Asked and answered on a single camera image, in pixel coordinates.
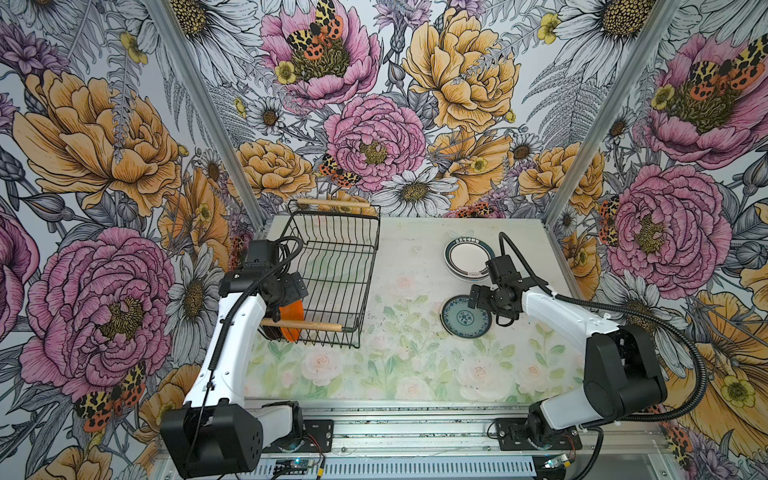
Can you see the white vented cable duct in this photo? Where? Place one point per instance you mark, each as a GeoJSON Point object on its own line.
{"type": "Point", "coordinates": [482, 467]}

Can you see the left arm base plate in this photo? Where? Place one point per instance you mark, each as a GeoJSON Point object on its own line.
{"type": "Point", "coordinates": [318, 437]}

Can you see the aluminium rail frame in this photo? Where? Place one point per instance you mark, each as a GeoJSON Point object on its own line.
{"type": "Point", "coordinates": [423, 429]}

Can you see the orange plate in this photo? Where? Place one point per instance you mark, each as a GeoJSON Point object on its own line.
{"type": "Point", "coordinates": [291, 313]}

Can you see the green circuit board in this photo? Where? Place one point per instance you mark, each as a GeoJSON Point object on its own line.
{"type": "Point", "coordinates": [297, 466]}

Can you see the near wooden rack handle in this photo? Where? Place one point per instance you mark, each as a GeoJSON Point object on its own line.
{"type": "Point", "coordinates": [301, 325]}

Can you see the wooden rack handle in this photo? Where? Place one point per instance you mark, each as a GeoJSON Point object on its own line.
{"type": "Point", "coordinates": [332, 203]}
{"type": "Point", "coordinates": [301, 325]}

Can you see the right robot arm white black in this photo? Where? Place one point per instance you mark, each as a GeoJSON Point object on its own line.
{"type": "Point", "coordinates": [621, 373]}

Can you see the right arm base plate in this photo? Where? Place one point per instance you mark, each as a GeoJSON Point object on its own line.
{"type": "Point", "coordinates": [516, 433]}

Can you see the white plate red green band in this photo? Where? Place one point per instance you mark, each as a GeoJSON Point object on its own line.
{"type": "Point", "coordinates": [467, 257]}

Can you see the teal patterned plate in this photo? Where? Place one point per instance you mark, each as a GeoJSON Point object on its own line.
{"type": "Point", "coordinates": [463, 321]}

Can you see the far wooden rack handle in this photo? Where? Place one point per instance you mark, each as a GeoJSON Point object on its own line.
{"type": "Point", "coordinates": [332, 203]}

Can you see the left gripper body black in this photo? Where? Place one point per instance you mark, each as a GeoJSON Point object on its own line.
{"type": "Point", "coordinates": [288, 292]}

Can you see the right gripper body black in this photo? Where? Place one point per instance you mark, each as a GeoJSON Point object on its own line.
{"type": "Point", "coordinates": [493, 301]}

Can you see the black wire dish rack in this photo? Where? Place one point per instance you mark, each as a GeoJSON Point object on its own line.
{"type": "Point", "coordinates": [336, 264]}

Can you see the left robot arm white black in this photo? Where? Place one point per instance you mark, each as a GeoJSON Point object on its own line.
{"type": "Point", "coordinates": [213, 433]}

